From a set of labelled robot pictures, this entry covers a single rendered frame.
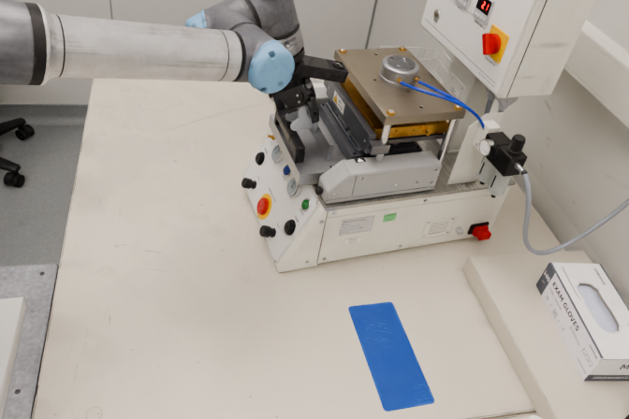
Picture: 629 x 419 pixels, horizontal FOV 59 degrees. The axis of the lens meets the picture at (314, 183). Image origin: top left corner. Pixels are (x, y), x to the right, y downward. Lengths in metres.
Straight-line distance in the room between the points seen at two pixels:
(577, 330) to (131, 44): 0.93
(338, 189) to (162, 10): 1.74
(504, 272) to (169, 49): 0.86
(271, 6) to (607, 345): 0.85
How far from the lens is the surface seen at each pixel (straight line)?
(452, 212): 1.29
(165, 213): 1.33
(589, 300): 1.25
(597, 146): 1.45
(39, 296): 1.21
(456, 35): 1.25
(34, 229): 2.44
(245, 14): 0.97
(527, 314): 1.25
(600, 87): 1.38
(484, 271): 1.29
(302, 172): 1.11
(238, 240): 1.27
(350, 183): 1.09
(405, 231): 1.26
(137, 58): 0.76
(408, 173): 1.15
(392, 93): 1.15
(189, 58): 0.79
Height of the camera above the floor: 1.66
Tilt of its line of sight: 39 degrees down
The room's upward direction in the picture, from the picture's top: 10 degrees clockwise
